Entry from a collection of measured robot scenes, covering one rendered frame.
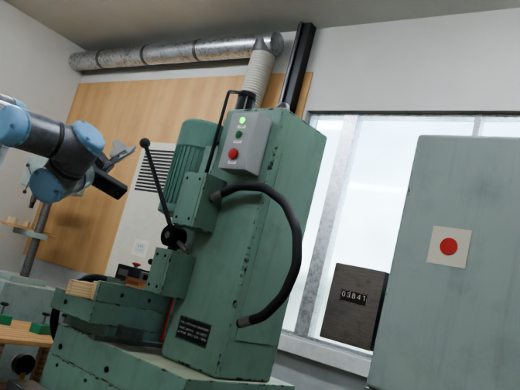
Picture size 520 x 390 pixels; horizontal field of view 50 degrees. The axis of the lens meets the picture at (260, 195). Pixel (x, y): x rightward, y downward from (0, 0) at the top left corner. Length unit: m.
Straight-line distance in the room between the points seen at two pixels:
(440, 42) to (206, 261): 2.08
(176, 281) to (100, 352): 0.28
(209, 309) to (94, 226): 2.93
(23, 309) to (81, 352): 2.36
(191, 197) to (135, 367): 0.45
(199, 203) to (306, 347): 1.60
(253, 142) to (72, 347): 0.78
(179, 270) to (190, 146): 0.43
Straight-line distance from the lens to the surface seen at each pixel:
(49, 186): 1.42
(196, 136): 1.74
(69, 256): 4.48
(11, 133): 1.31
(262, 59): 3.55
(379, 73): 3.25
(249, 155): 1.43
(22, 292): 3.97
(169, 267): 1.48
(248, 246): 1.42
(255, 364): 1.53
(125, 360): 1.51
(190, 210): 1.47
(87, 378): 1.63
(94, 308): 1.58
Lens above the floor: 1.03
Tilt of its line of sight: 10 degrees up
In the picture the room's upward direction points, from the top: 14 degrees clockwise
